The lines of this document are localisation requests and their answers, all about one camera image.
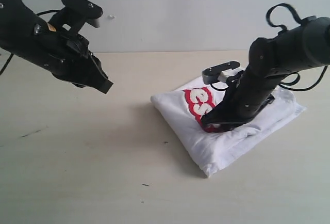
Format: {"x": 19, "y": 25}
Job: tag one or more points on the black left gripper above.
{"x": 66, "y": 57}

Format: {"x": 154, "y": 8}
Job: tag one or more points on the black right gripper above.
{"x": 243, "y": 106}

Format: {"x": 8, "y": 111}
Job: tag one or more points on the white t-shirt red lettering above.
{"x": 183, "y": 108}

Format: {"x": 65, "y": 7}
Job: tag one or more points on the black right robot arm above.
{"x": 302, "y": 48}

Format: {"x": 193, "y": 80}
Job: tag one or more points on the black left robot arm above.
{"x": 17, "y": 17}

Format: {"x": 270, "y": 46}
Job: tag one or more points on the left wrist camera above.
{"x": 75, "y": 14}

